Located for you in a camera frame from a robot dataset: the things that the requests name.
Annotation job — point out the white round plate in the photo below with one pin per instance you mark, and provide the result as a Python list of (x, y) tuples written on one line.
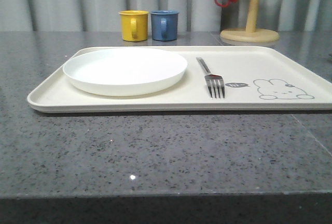
[(125, 71)]

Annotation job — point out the silver fork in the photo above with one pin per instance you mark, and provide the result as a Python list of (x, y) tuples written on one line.
[(215, 83)]

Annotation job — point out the blue mug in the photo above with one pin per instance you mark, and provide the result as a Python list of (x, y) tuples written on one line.
[(164, 24)]

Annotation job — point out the yellow mug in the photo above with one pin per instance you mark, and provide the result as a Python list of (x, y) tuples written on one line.
[(134, 25)]

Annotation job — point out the cream rabbit serving tray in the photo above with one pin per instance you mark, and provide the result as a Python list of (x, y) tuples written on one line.
[(256, 78)]

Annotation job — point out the wooden mug tree stand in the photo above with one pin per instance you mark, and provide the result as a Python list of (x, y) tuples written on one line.
[(250, 33)]

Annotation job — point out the grey curtain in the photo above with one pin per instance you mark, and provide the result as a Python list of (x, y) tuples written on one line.
[(194, 15)]

